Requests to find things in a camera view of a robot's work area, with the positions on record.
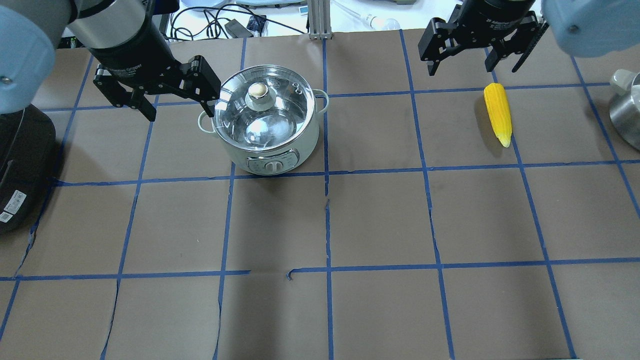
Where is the steel kettle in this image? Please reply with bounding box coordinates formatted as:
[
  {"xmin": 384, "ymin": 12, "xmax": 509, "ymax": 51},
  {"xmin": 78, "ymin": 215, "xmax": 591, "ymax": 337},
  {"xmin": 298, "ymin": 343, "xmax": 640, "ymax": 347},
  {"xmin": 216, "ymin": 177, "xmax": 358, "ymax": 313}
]
[{"xmin": 609, "ymin": 69, "xmax": 640, "ymax": 151}]

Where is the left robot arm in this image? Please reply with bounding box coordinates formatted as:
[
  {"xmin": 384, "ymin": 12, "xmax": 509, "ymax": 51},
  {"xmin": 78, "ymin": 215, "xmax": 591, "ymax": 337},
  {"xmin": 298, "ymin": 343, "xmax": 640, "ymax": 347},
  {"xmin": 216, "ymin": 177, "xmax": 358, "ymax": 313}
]
[{"xmin": 0, "ymin": 0, "xmax": 221, "ymax": 122}]

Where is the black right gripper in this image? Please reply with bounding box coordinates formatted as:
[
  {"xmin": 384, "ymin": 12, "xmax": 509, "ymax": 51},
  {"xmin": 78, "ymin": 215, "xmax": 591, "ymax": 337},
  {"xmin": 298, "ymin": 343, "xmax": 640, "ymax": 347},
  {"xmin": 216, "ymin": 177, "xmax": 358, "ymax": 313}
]
[{"xmin": 418, "ymin": 0, "xmax": 549, "ymax": 76}]

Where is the white electric cooking pot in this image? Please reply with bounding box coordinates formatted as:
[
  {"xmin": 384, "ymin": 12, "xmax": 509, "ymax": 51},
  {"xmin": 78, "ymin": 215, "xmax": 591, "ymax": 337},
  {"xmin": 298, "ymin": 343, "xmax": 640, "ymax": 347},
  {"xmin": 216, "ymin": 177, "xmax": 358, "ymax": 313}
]
[{"xmin": 197, "ymin": 64, "xmax": 330, "ymax": 176}]

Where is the yellow corn cob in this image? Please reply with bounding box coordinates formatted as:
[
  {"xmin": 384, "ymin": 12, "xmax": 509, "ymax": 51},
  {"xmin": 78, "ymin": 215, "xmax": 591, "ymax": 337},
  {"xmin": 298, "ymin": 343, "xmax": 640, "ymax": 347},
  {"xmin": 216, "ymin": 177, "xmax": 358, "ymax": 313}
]
[{"xmin": 483, "ymin": 82, "xmax": 513, "ymax": 148}]

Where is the black rice cooker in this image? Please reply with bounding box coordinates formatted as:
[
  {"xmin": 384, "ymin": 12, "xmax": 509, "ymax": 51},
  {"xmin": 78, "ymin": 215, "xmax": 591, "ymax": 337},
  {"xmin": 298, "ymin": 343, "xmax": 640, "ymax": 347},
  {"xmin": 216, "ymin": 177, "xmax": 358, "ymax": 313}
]
[{"xmin": 0, "ymin": 104, "xmax": 57, "ymax": 234}]

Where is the glass pot lid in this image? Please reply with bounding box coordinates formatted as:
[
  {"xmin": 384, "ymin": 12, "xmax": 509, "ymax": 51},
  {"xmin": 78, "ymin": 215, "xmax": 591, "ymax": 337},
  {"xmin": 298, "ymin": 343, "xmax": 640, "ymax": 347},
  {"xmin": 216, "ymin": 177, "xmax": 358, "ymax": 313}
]
[{"xmin": 211, "ymin": 64, "xmax": 317, "ymax": 152}]

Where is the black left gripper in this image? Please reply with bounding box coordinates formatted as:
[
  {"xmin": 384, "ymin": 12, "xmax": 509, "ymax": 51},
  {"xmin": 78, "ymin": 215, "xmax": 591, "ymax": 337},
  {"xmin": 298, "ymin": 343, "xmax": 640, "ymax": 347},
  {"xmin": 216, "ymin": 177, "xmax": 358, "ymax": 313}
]
[{"xmin": 89, "ymin": 19, "xmax": 222, "ymax": 122}]

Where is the aluminium frame post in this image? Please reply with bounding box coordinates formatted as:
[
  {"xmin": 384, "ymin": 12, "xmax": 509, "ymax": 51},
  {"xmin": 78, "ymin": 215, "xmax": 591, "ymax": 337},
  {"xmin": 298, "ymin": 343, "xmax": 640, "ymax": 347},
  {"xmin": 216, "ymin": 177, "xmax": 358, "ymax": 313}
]
[{"xmin": 307, "ymin": 0, "xmax": 334, "ymax": 40}]

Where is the black cables bundle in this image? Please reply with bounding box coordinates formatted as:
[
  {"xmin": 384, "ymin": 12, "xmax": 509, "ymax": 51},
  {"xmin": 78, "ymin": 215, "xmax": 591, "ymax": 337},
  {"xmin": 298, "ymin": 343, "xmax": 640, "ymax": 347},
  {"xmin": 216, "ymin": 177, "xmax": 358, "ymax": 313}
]
[{"xmin": 167, "ymin": 5, "xmax": 307, "ymax": 42}]

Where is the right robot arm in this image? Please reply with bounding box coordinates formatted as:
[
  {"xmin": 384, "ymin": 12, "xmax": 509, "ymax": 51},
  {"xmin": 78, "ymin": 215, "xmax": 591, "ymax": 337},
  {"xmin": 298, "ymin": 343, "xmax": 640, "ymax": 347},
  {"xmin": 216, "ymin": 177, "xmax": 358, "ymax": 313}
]
[{"xmin": 417, "ymin": 0, "xmax": 640, "ymax": 76}]

